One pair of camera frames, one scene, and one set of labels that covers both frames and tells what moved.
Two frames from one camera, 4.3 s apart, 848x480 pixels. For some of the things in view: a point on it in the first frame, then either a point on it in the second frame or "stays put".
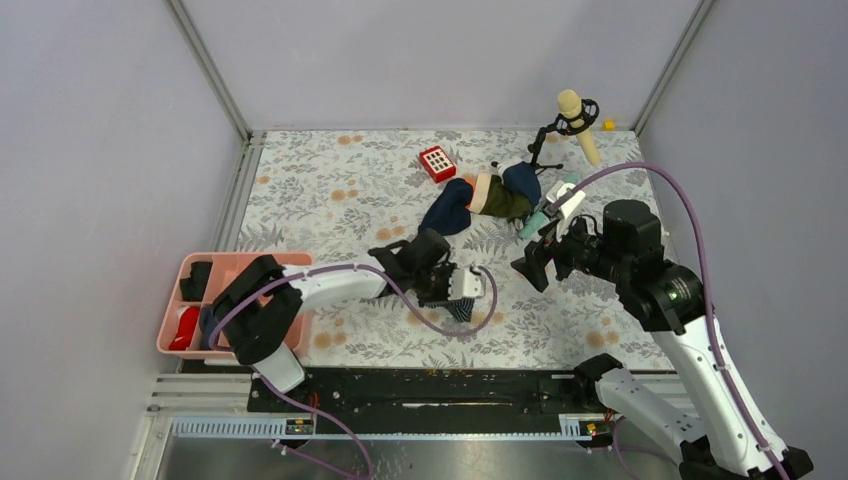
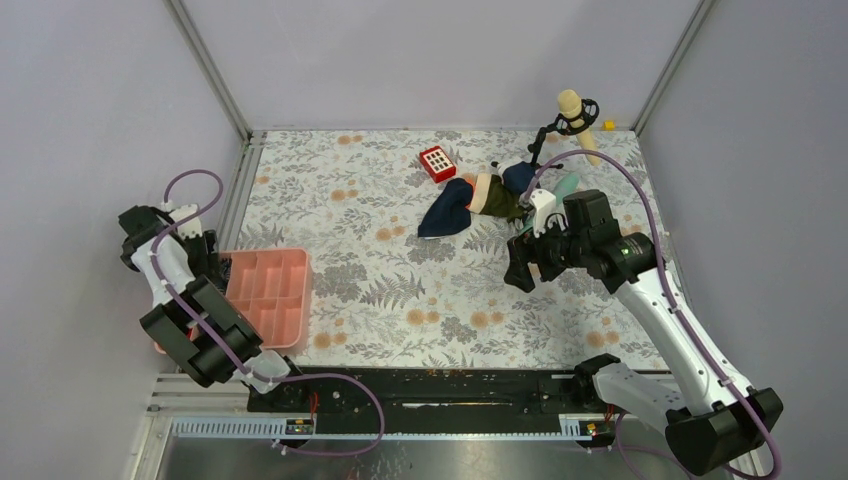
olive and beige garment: [491, 197] stays put
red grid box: [437, 163] stays put
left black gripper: [443, 295] → [208, 262]
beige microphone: [569, 103] stays put
